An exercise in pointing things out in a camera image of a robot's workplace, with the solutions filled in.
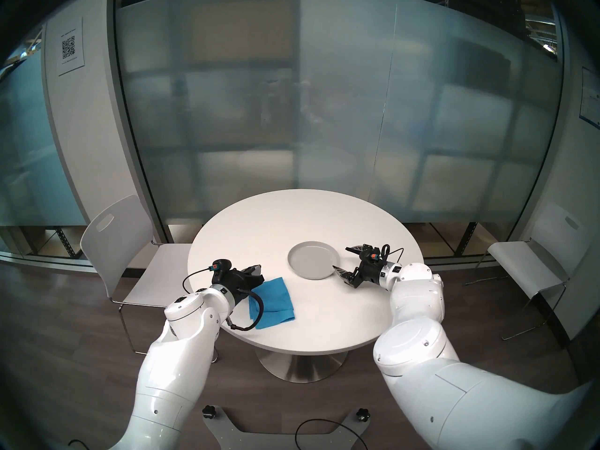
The black star knob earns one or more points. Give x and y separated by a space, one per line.
210 412
362 414

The blue cloth napkin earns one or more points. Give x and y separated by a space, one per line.
276 303

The white QR code sign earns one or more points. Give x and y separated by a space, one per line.
70 46

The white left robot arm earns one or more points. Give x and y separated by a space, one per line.
173 360

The white plastic chair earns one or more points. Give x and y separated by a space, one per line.
539 261
117 233

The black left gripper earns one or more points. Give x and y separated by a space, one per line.
236 282

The white wall poster blue trim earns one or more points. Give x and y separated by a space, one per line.
590 97

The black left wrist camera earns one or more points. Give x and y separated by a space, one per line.
221 266

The grey round plate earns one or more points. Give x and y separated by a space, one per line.
313 260

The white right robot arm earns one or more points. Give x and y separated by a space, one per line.
422 350

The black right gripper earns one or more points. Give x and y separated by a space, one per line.
372 273

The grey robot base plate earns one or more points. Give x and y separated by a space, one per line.
281 438

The black metal shelf frame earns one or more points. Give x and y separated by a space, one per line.
58 242
466 240

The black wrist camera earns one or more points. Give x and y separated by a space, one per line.
372 254
221 266

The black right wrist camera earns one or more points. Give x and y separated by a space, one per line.
372 254

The brushed steel table base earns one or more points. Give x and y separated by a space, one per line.
302 367

